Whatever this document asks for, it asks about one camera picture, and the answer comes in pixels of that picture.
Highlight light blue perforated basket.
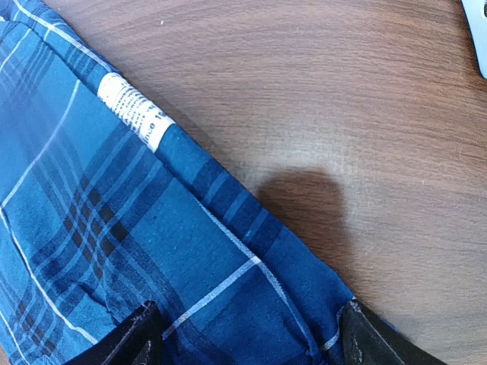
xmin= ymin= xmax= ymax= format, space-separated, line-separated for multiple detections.
xmin=461 ymin=0 xmax=487 ymax=78

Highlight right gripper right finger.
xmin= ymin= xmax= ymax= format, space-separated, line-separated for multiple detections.
xmin=339 ymin=300 xmax=444 ymax=365

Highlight blue plaid long sleeve shirt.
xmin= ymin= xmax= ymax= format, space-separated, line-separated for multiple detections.
xmin=1 ymin=1 xmax=356 ymax=364

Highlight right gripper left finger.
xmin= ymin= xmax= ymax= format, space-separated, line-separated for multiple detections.
xmin=68 ymin=300 xmax=163 ymax=365

